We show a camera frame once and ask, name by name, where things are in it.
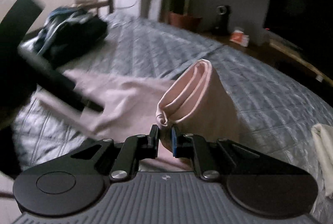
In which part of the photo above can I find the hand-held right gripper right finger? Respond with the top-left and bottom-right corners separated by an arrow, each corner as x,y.
170,126 -> 299,183

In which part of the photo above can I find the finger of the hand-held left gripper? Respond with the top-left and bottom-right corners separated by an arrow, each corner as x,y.
18,45 -> 104,113

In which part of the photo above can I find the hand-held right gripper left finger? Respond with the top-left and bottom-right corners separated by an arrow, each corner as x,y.
39,124 -> 160,183

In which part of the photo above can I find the pink garment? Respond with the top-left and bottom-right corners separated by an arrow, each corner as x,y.
36,59 -> 241,172

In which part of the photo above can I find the pile of dark clothes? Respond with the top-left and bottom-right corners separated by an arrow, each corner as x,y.
34,6 -> 108,68

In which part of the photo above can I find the grey quilted bedspread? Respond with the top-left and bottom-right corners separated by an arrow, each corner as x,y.
10,10 -> 333,224

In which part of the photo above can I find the orange box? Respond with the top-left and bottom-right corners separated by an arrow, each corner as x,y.
230,27 -> 250,45

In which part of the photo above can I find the dark low table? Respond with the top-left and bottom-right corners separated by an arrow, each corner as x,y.
200,30 -> 276,58

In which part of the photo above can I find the beige folded garment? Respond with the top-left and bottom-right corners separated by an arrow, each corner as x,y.
311,123 -> 333,188

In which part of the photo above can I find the wooden television stand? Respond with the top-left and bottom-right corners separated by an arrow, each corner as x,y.
269,31 -> 333,84

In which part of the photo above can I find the black television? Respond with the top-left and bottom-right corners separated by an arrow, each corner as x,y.
263,0 -> 333,58

